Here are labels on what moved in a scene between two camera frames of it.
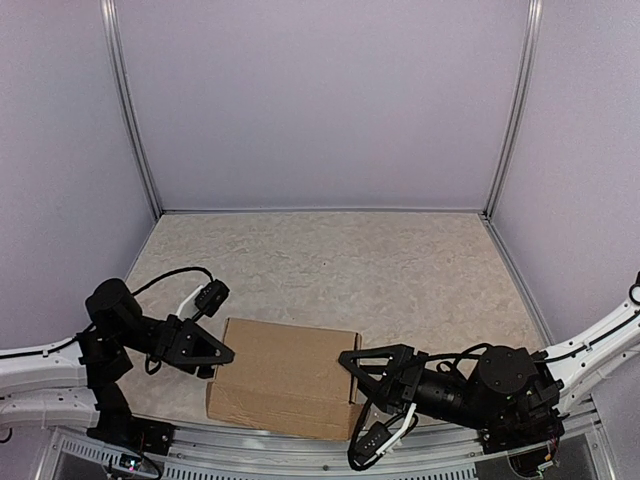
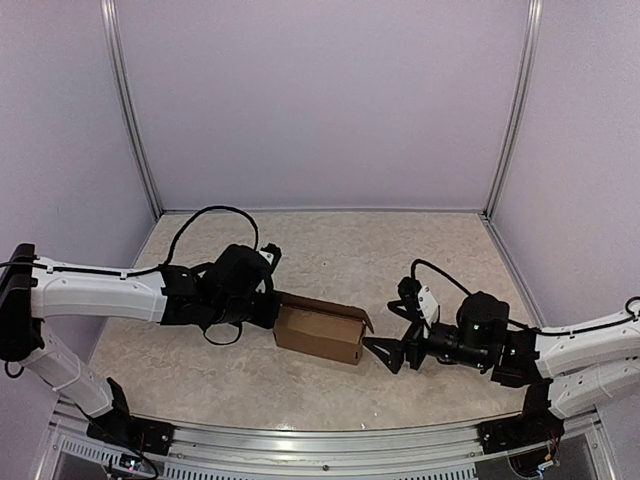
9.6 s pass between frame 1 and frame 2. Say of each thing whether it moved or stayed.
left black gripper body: moved
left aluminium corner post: stayed
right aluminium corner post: stayed
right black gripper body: moved
